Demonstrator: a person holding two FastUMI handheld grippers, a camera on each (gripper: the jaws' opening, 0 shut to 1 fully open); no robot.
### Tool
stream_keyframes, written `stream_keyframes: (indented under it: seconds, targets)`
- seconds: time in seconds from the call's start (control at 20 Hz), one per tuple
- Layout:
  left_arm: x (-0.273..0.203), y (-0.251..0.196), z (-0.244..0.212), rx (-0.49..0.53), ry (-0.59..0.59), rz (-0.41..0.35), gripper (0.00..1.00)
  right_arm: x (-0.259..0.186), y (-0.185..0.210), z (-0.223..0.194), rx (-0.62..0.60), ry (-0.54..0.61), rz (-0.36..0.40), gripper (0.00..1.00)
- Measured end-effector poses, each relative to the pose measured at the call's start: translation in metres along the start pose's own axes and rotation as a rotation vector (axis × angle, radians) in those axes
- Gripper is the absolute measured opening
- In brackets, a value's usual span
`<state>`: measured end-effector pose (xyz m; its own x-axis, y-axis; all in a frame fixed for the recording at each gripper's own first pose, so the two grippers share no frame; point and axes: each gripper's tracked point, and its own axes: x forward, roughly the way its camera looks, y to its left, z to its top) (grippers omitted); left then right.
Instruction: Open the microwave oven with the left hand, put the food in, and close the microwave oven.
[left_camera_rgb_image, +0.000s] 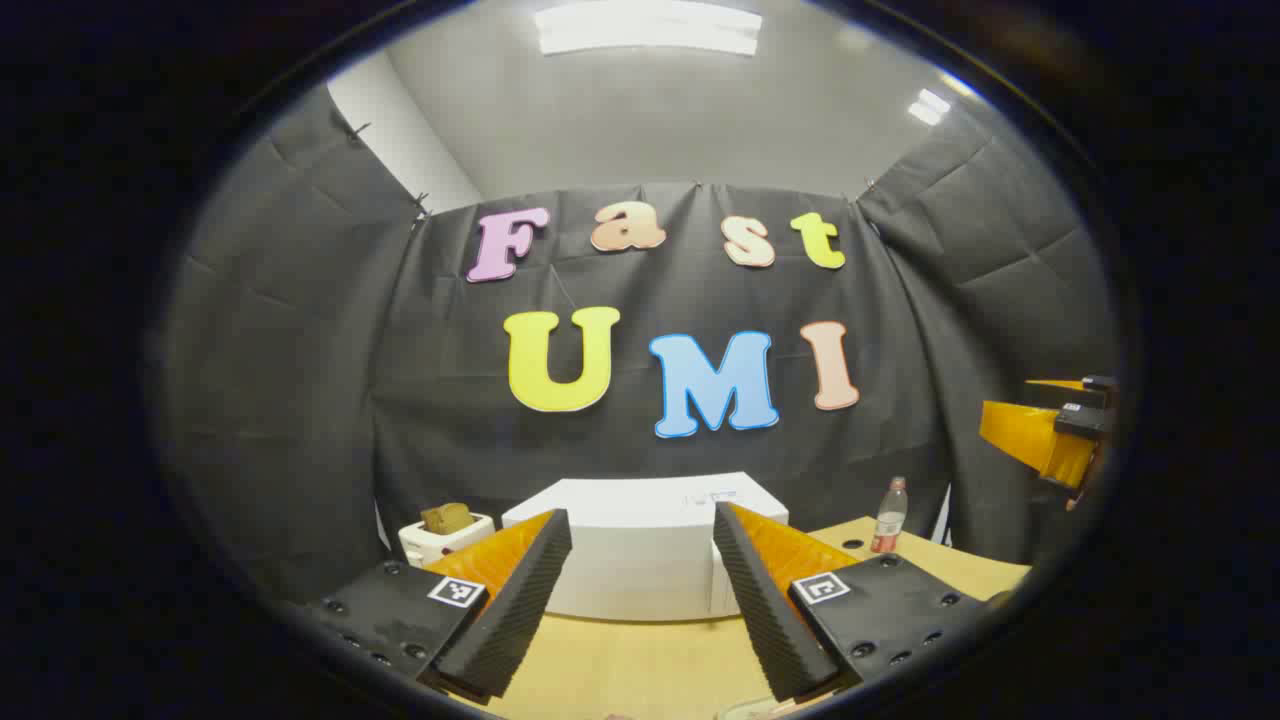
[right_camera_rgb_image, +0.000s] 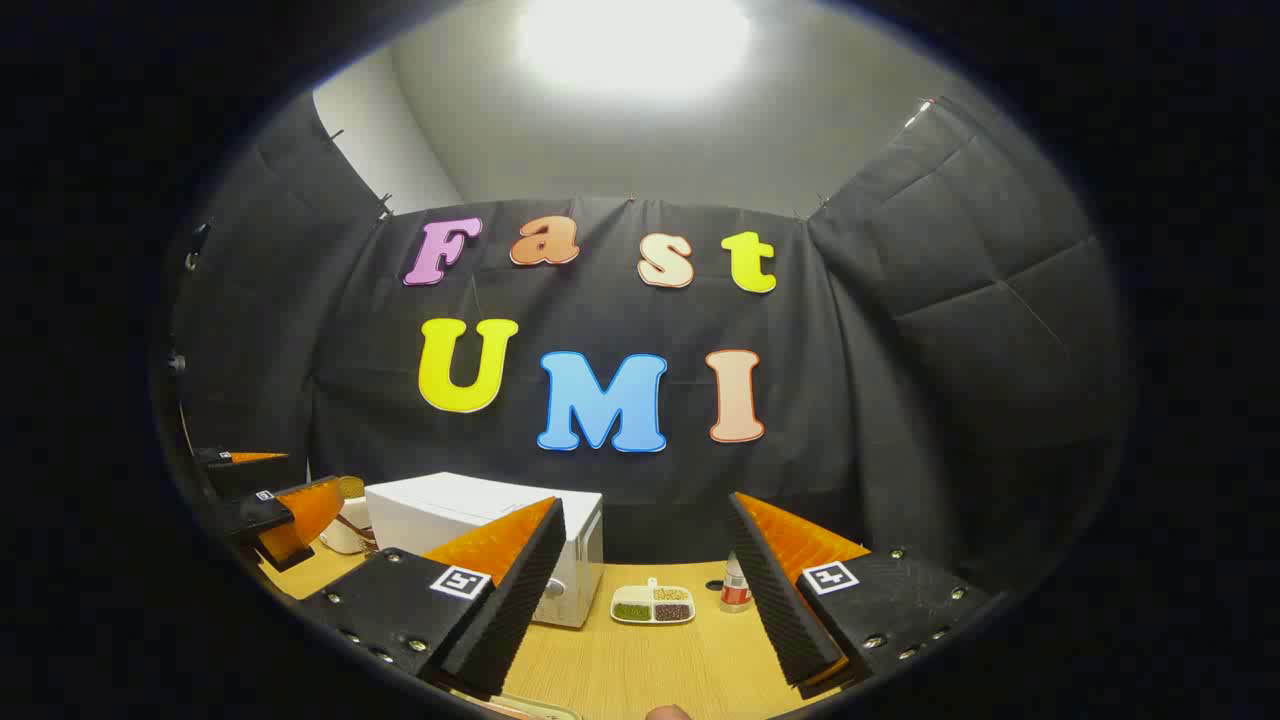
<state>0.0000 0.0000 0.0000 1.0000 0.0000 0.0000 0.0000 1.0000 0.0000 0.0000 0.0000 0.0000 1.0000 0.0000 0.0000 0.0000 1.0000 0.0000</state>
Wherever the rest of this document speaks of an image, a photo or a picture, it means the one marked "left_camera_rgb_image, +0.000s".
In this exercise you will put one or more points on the white toaster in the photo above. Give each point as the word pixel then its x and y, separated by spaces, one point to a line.
pixel 440 545

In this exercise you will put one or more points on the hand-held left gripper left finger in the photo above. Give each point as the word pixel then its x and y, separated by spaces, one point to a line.
pixel 515 590

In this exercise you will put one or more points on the long ceiling light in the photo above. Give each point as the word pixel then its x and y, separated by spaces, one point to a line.
pixel 648 28

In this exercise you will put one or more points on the small ceiling light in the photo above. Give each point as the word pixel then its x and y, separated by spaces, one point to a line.
pixel 929 106

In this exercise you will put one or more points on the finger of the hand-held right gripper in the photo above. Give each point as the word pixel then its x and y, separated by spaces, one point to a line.
pixel 1030 435

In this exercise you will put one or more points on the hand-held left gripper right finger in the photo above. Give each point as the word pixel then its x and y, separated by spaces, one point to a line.
pixel 760 600

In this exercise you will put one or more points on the white microwave oven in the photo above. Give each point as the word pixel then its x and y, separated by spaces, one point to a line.
pixel 630 540

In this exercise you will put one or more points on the black backdrop cloth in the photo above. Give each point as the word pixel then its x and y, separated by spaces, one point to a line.
pixel 400 350

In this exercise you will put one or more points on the clear bottle with red label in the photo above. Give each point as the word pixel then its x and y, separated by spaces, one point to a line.
pixel 888 525

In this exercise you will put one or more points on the brown bread slice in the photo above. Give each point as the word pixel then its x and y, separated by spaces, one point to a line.
pixel 447 518

